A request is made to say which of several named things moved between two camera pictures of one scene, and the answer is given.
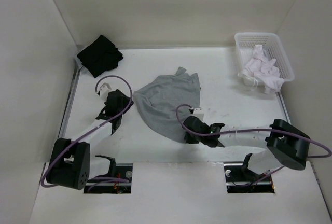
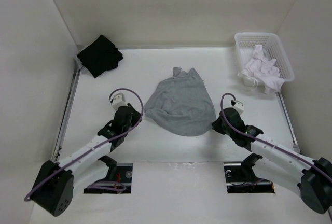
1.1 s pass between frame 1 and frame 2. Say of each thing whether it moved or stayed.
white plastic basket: stayed
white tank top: stayed
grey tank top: moved
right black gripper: moved
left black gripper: moved
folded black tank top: stayed
